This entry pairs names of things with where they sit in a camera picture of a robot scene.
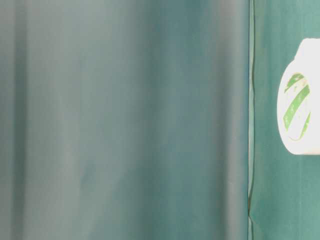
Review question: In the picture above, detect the white duct tape roll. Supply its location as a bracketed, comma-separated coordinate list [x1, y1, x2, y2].
[277, 38, 320, 155]

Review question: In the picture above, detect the green backdrop sheet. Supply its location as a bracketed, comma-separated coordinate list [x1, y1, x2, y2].
[0, 0, 250, 240]

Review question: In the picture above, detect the green table cloth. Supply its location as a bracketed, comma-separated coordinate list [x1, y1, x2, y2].
[248, 0, 320, 240]

